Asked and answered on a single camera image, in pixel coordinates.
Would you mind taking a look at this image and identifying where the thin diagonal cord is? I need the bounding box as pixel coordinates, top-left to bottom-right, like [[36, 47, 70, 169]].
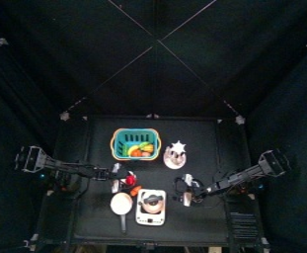
[[65, 0, 219, 113], [105, 0, 241, 117]]

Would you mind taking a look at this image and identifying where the small white plate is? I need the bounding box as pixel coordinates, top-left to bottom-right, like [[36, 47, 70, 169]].
[[117, 170, 139, 191]]

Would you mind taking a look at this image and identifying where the orange toy carrot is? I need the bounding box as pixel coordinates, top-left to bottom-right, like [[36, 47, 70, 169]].
[[129, 185, 143, 198]]

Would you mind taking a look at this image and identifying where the white toy stove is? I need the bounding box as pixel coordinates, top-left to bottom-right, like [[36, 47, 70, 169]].
[[135, 188, 167, 227]]

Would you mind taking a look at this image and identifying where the white star shaped toy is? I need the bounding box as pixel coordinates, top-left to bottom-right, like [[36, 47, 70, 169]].
[[168, 139, 187, 155]]

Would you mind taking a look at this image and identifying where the large pink white plate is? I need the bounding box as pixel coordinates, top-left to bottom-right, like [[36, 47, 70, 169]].
[[161, 144, 188, 170]]

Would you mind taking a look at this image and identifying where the yellow toy banana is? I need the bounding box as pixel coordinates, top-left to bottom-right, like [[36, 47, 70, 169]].
[[127, 145, 140, 158]]

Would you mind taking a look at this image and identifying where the cream toy frying pan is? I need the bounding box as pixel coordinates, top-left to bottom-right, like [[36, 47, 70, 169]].
[[109, 192, 135, 235]]

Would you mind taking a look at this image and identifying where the teal basket with orange rim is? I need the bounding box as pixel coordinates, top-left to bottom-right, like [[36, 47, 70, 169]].
[[109, 127, 163, 162]]

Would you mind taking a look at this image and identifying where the black sheet with white text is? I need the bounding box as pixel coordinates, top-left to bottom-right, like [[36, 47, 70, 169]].
[[225, 201, 263, 245]]

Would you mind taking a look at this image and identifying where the toy kettle with black handle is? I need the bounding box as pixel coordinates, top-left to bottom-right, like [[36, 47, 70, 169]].
[[140, 193, 167, 215]]

